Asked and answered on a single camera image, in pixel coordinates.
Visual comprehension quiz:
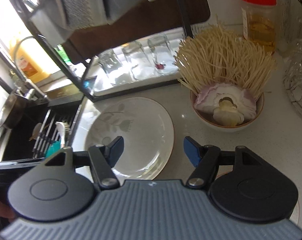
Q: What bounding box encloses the person left hand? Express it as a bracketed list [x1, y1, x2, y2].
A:
[0, 201, 15, 222]

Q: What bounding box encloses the black dish rack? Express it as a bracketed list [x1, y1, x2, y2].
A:
[9, 0, 194, 102]

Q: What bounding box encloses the tall chrome faucet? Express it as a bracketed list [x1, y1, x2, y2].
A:
[0, 48, 49, 102]

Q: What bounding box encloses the bowl with noodles and garlic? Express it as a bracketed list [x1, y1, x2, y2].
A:
[174, 22, 276, 133]

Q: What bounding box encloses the white dish brush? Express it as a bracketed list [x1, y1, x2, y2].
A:
[55, 121, 70, 148]

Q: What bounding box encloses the brown cutting board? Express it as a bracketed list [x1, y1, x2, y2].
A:
[63, 0, 210, 64]

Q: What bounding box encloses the steel bowl in sink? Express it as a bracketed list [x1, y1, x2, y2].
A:
[0, 91, 28, 129]

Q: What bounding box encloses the leaf pattern plate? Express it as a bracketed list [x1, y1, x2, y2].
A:
[85, 97, 174, 183]

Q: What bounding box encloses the black sink drain rack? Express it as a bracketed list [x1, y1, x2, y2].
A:
[32, 102, 82, 158]

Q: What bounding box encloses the orange detergent bottle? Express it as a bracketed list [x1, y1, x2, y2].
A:
[10, 41, 53, 84]

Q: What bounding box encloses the wire rack with glass cups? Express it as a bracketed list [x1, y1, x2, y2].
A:
[283, 18, 302, 117]

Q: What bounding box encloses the red lid plastic jar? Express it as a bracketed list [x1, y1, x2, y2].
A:
[241, 0, 277, 54]

